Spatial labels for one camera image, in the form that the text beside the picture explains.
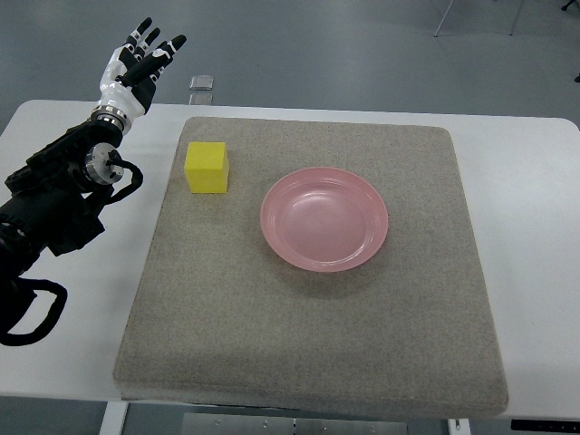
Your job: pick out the pink plate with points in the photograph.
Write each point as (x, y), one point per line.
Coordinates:
(324, 219)

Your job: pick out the beige fabric mat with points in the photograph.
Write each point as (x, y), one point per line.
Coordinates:
(221, 318)

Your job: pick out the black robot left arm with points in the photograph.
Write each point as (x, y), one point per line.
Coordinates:
(57, 197)

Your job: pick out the yellow cube block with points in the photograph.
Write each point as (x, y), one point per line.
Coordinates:
(207, 167)

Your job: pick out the white table leg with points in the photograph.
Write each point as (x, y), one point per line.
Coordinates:
(114, 418)

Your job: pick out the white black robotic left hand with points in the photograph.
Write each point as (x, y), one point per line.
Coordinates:
(129, 81)

